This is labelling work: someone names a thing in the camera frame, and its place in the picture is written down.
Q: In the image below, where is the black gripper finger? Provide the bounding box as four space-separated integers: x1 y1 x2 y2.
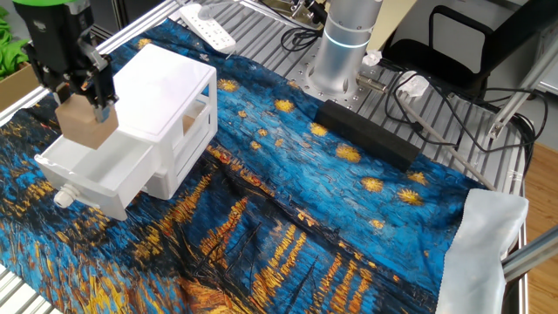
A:
76 37 119 124
37 65 73 106

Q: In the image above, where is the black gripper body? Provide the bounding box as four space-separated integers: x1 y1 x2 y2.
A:
12 0 96 89

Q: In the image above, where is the light wooden cube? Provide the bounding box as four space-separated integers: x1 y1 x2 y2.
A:
54 93 119 151

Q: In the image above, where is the white drawer with knob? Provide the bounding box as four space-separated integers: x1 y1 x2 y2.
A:
34 128 174 222

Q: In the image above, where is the white plastic drawer cabinet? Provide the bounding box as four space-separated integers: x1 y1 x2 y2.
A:
80 43 219 201

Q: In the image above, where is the open cardboard box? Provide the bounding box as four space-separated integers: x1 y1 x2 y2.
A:
0 60 43 113

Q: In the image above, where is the green cloth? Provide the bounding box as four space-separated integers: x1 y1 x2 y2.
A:
0 6 31 80

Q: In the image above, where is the white power strip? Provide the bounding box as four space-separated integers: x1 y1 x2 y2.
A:
178 3 237 56

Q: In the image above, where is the white power plug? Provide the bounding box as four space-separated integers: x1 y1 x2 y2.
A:
196 0 239 22

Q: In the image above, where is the starry night painted tablecloth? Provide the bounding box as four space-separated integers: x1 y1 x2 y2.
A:
0 17 529 314

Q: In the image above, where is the white crumpled wrap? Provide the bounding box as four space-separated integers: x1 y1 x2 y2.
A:
361 50 384 67
397 71 432 99

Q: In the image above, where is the black foam block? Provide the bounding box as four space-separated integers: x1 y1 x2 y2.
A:
313 99 422 173

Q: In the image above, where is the beige board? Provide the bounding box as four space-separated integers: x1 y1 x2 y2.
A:
365 0 419 52

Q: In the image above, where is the black office chair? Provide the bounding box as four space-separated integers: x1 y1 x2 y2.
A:
383 0 558 98

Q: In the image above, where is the black coiled cable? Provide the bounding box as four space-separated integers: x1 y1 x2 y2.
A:
279 25 324 53

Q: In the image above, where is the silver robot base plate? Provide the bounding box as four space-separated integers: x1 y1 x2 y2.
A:
285 37 396 113

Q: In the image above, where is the metal cable connector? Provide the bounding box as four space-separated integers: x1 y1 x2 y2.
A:
355 73 388 93

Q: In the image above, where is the black power cable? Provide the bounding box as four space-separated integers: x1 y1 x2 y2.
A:
383 41 550 154

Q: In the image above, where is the beige cable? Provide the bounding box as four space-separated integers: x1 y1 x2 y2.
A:
398 98 498 192

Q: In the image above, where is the aluminium frame strut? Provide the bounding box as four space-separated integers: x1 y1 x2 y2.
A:
500 225 558 283
487 38 558 140

